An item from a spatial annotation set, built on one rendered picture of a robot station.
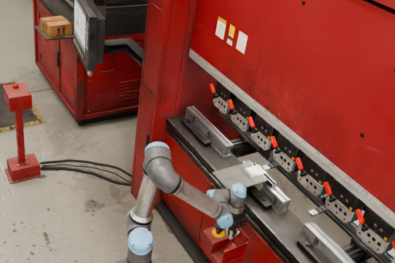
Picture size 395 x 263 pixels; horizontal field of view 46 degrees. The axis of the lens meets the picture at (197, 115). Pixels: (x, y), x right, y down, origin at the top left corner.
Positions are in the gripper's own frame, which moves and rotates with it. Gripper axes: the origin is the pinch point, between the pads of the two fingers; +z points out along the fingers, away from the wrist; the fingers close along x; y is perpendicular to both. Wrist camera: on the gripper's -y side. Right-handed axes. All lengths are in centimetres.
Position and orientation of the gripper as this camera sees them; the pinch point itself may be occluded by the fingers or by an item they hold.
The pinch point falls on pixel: (228, 238)
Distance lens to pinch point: 253.1
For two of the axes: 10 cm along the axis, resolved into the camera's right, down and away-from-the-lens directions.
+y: 8.5, -2.5, 4.7
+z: -0.6, 8.3, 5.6
